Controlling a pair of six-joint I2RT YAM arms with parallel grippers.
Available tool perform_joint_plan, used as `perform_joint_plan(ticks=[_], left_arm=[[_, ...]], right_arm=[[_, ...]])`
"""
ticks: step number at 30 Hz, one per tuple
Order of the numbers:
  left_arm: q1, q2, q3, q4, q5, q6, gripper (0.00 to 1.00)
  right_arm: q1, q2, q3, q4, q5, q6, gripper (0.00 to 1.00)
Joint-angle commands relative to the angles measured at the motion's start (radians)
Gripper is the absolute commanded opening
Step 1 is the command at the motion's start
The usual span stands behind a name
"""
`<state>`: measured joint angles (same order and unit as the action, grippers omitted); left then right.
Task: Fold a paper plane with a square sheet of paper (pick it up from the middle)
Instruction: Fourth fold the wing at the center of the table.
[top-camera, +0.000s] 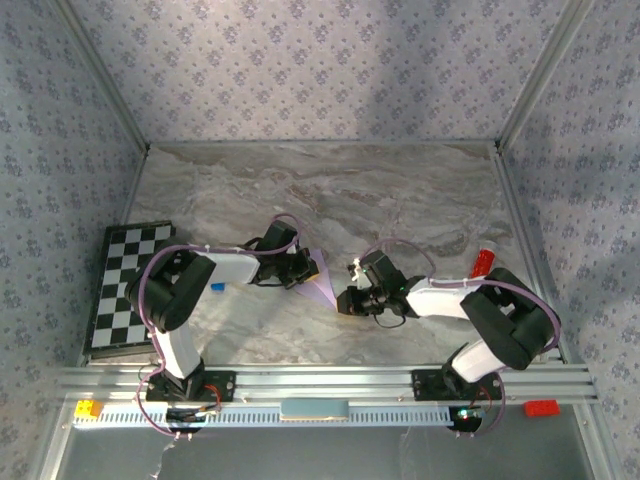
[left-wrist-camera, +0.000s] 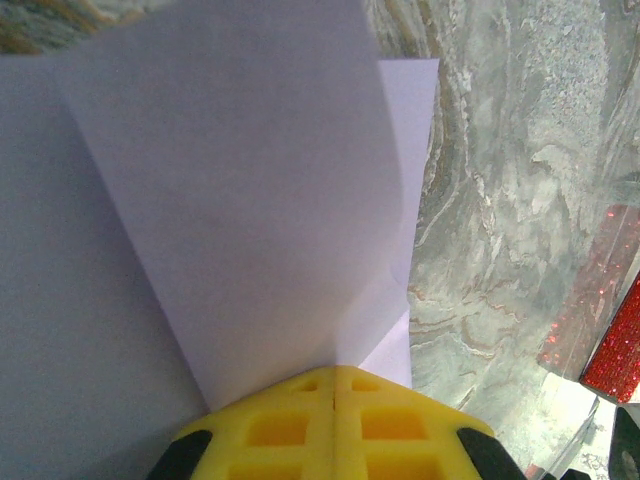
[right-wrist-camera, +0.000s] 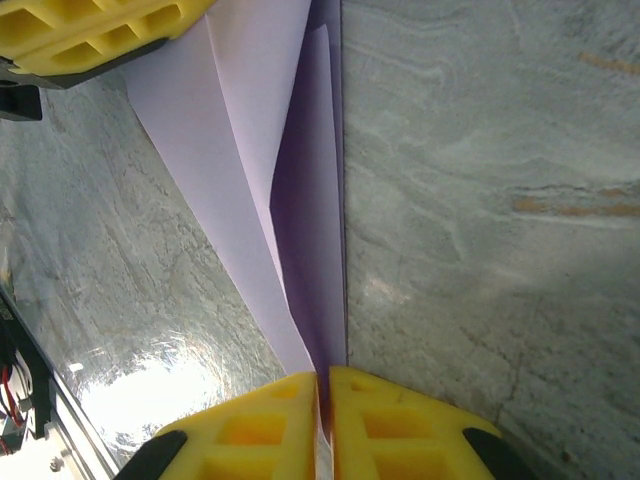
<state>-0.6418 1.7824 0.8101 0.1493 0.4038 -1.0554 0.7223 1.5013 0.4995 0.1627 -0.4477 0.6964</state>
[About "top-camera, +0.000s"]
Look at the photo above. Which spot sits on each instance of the lilac paper sheet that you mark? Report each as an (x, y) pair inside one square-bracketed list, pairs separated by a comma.
[(320, 290)]

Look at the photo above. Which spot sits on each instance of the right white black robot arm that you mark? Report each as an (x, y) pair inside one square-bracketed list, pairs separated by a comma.
[(442, 300)]

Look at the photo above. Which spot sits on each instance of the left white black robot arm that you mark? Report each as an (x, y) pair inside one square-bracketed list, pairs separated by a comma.
[(235, 265)]

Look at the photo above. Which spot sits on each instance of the small blue object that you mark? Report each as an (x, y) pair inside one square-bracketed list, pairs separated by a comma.
[(218, 287)]

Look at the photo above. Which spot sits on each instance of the grey blue flat box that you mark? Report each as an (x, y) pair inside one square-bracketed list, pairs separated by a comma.
[(314, 409)]

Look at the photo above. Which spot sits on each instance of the black white checkerboard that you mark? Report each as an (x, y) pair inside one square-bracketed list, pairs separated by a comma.
[(107, 320)]

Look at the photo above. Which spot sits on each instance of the red toy block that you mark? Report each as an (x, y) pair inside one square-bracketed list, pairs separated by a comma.
[(541, 408)]

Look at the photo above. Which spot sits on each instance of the yellow toy block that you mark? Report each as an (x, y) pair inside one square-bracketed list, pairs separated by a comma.
[(86, 409)]

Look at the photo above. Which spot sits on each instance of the wide grooved aluminium rail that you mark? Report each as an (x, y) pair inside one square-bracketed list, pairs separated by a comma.
[(325, 382)]

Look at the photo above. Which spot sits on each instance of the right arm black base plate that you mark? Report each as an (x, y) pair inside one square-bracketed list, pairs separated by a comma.
[(424, 386)]

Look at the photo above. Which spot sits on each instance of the aluminium table edge rail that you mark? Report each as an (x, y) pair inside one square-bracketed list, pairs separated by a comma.
[(134, 190), (320, 144), (523, 220)]

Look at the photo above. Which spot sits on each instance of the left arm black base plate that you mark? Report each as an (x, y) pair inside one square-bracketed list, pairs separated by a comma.
[(225, 387)]

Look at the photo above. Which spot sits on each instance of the slanted aluminium frame post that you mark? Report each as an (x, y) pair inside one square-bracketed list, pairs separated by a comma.
[(539, 75)]

